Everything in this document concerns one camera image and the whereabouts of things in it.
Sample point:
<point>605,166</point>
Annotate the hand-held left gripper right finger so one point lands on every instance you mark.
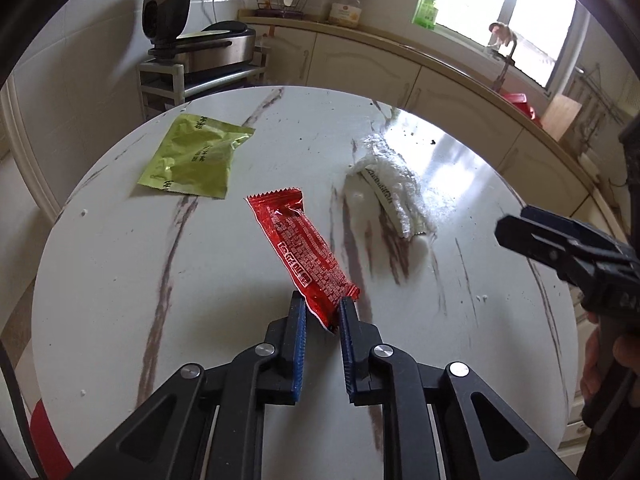
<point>346,350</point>

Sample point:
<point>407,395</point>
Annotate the grey shelf cart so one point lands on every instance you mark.
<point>177,87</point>

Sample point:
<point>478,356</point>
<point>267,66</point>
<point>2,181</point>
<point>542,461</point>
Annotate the red plastic basin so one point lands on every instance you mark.
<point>517,105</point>

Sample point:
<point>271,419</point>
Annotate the metal wall rack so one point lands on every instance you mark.
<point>597,95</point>

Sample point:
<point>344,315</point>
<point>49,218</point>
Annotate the olive green snack packet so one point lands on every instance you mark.
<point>192,160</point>

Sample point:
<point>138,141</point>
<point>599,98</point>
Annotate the red stool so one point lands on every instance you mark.
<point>47,440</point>

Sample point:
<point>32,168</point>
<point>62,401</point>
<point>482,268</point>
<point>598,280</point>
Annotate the black silver rice cooker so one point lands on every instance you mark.
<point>170,10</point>

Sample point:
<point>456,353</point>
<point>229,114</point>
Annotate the green dish soap bottle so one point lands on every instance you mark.
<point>426,12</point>

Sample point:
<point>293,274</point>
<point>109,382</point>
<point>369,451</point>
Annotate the crumpled clear plastic wrapper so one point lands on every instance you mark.
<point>395,185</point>

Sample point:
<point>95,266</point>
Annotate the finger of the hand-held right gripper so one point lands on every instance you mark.
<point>560,220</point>
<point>535,240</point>

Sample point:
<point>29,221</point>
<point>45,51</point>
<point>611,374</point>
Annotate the kitchen window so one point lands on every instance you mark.
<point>475,5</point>

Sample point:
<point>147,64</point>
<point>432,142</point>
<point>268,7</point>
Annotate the metal kitchen faucet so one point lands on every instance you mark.
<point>511,57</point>

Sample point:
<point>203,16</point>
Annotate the wooden cutting board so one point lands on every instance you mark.
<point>561,119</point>

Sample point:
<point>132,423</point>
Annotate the red snack wrapper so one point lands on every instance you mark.
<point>300,245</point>

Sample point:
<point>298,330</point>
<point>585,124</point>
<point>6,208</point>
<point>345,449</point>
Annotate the person's right hand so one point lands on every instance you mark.
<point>627,365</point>

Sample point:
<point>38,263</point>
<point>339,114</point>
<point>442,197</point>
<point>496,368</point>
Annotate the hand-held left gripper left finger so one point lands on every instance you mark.
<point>299,345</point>

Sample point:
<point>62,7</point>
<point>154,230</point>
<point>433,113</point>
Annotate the clear plastic food jar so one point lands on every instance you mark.
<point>345,12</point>

